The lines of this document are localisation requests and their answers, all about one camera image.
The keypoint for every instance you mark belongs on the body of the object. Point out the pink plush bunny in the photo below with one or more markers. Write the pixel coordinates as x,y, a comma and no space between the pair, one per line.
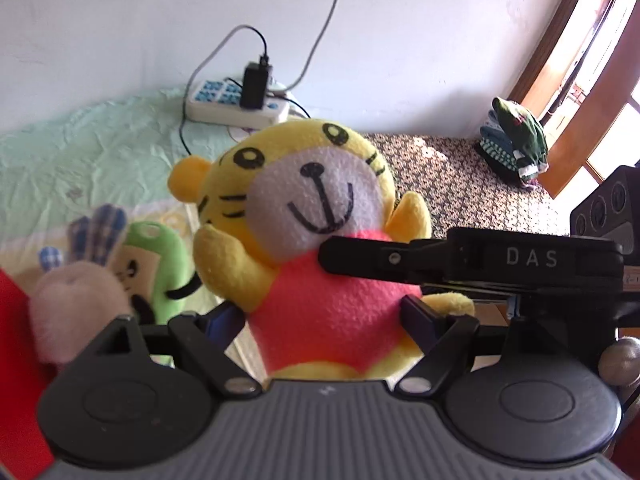
75,305

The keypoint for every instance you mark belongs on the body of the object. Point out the pale printed bed sheet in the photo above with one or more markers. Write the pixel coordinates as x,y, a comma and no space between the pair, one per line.
75,160

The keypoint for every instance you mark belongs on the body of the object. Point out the folded green clothes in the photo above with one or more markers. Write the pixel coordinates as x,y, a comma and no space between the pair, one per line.
515,140

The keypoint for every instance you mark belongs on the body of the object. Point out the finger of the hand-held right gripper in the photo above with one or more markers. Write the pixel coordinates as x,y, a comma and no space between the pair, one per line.
365,257

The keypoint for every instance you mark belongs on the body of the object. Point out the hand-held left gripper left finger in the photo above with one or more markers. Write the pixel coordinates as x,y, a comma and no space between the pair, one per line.
224,322

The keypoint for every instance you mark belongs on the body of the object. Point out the white power strip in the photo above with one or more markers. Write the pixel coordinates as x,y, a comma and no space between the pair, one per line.
220,105

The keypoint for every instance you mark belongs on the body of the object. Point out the yellow tiger plush toy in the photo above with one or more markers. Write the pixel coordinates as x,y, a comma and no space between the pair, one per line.
310,195

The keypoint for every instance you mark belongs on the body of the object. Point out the black charger adapter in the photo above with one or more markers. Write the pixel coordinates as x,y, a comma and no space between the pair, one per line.
255,85

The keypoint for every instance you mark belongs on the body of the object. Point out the red box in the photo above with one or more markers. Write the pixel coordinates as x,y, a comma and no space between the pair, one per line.
17,370

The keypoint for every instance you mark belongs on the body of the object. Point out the dark speckled blanket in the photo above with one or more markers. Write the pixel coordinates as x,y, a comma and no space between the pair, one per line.
450,185

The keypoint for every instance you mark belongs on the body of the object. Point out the wooden window frame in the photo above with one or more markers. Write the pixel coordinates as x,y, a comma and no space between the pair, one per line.
560,85

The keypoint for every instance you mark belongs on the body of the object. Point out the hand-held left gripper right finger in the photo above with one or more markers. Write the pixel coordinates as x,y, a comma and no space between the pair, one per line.
419,321

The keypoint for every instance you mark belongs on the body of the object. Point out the green plush toy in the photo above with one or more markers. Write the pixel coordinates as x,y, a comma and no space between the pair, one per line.
165,265

